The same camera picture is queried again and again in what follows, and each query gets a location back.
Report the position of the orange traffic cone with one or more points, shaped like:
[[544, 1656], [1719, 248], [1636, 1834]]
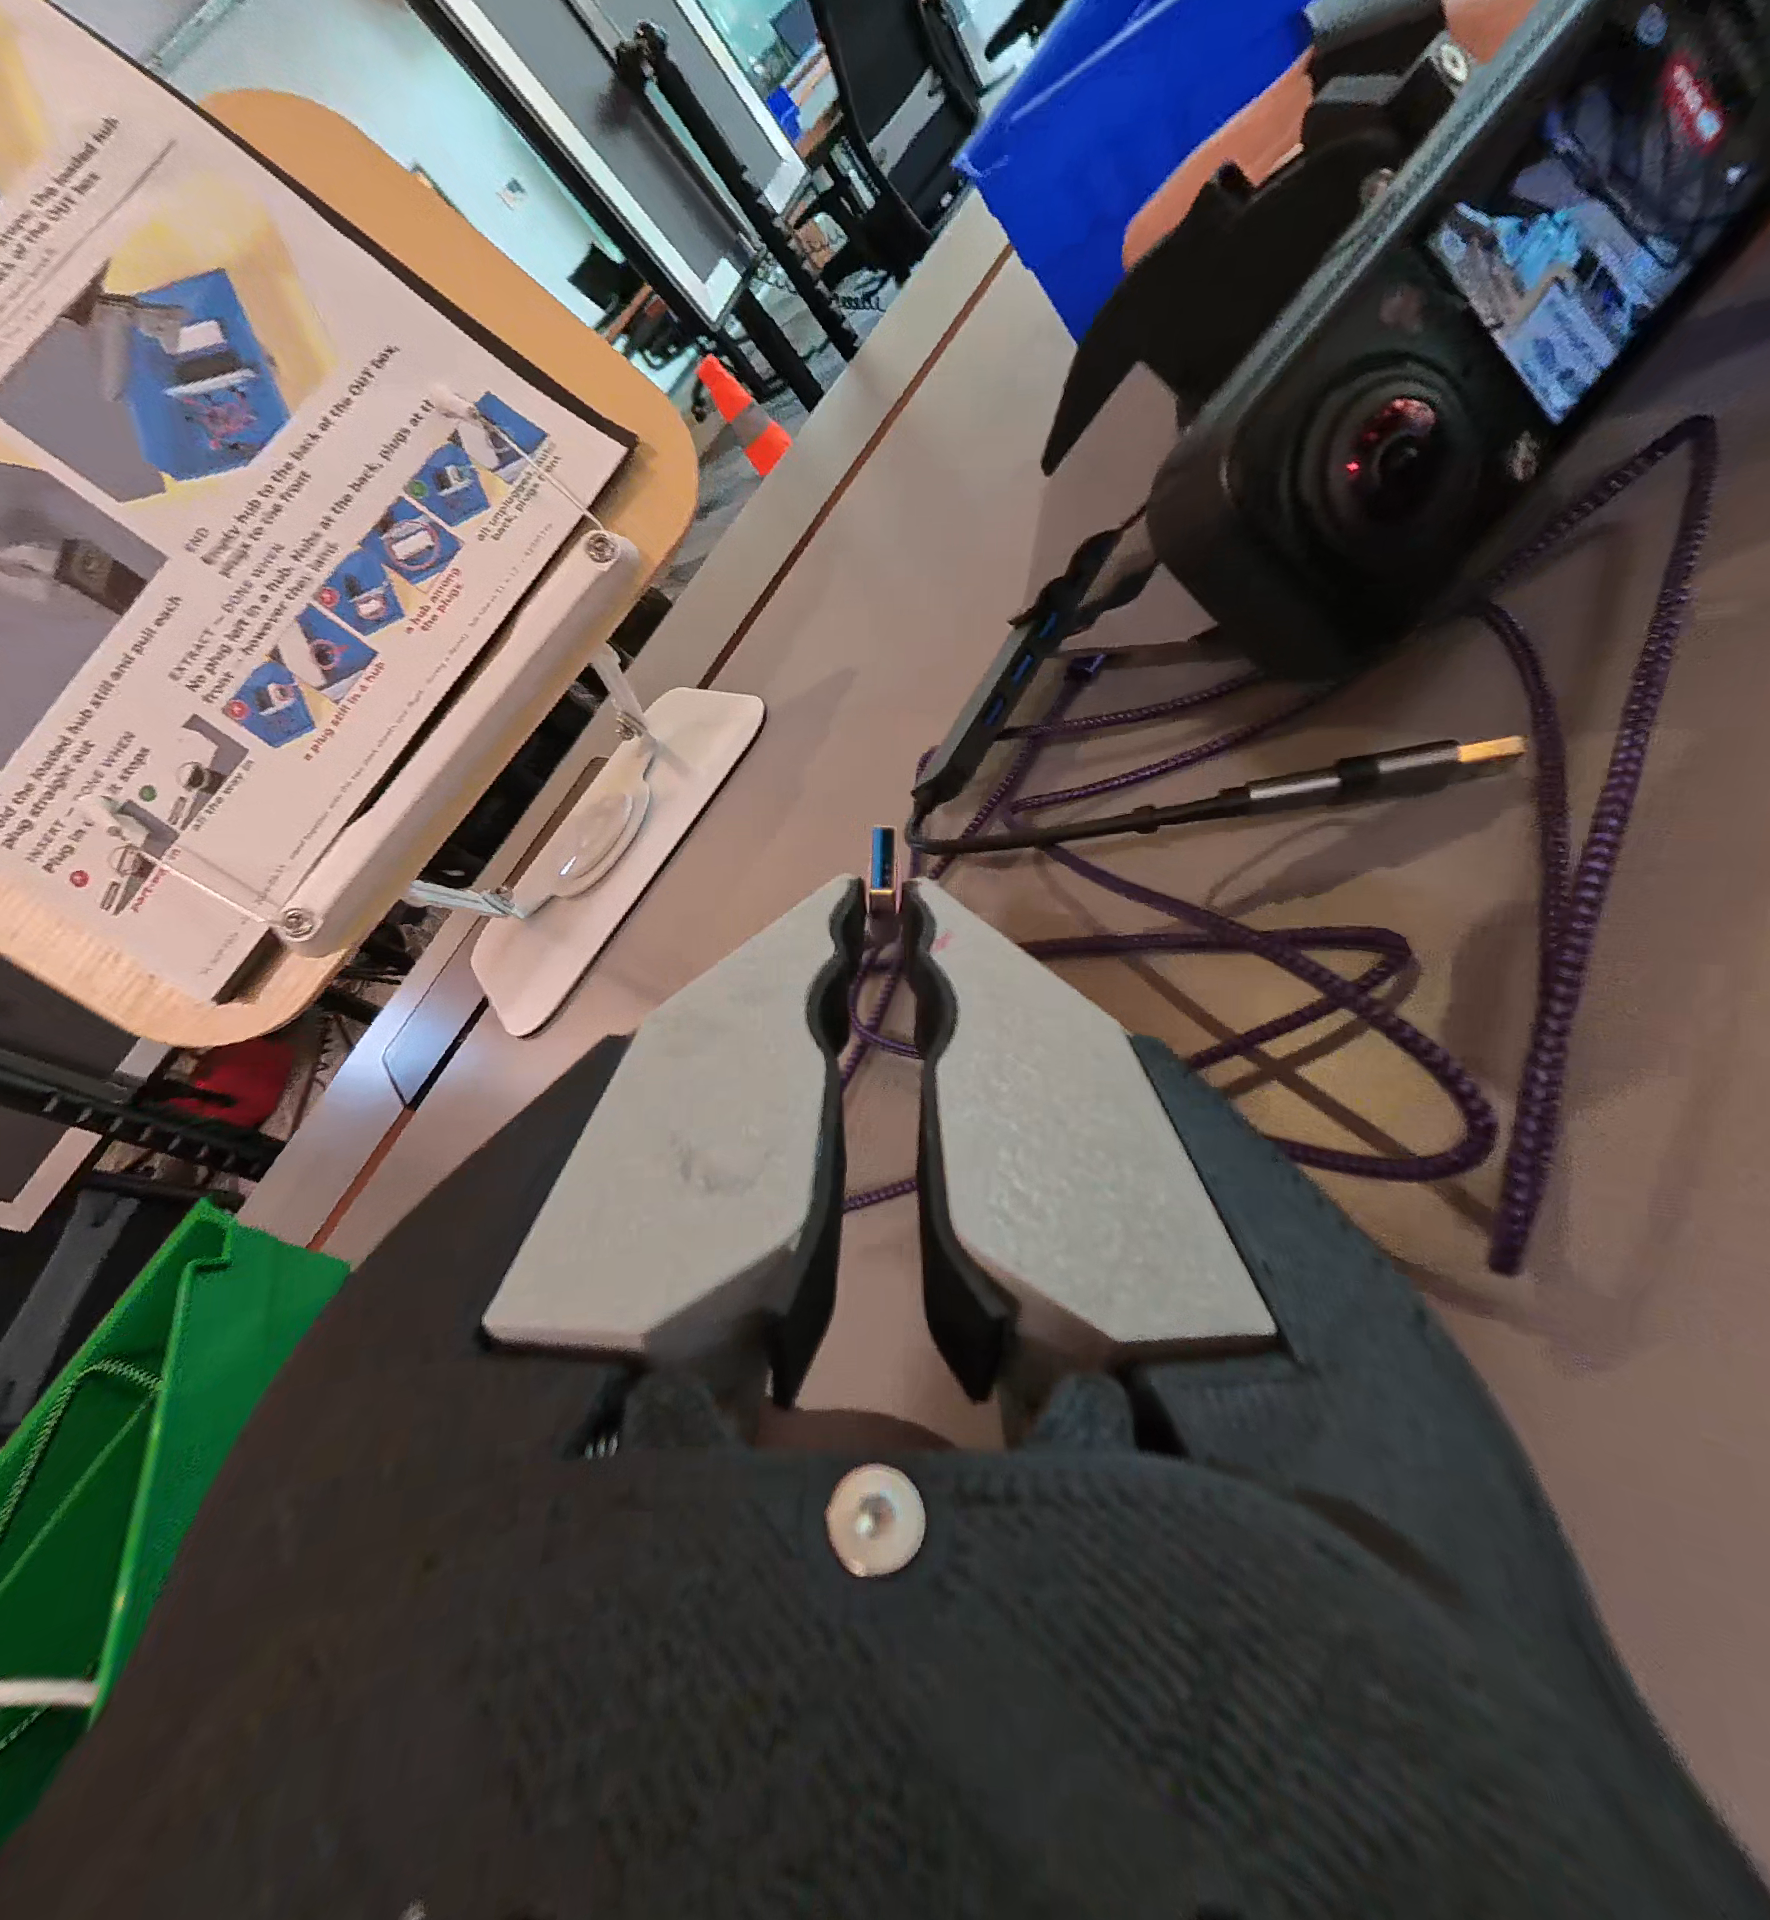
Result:
[[741, 427]]

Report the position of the grey usb hub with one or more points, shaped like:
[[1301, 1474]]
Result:
[[1389, 768]]

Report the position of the black office chair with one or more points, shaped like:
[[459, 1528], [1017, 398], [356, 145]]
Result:
[[900, 104]]

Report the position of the black framed whiteboard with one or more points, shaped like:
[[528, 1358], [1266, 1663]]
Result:
[[601, 121]]

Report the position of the green plastic bin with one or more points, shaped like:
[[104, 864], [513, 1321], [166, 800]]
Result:
[[75, 1502]]

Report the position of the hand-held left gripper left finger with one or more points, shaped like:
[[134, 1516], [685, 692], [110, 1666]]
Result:
[[673, 1172]]

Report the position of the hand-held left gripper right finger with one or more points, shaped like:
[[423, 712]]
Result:
[[1081, 1202]]

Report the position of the person's right hand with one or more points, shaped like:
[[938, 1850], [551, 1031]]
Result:
[[1230, 136]]

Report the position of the blue plastic bin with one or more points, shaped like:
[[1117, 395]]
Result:
[[1094, 151]]

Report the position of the printed instruction sheet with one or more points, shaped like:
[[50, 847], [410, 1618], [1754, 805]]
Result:
[[225, 524]]

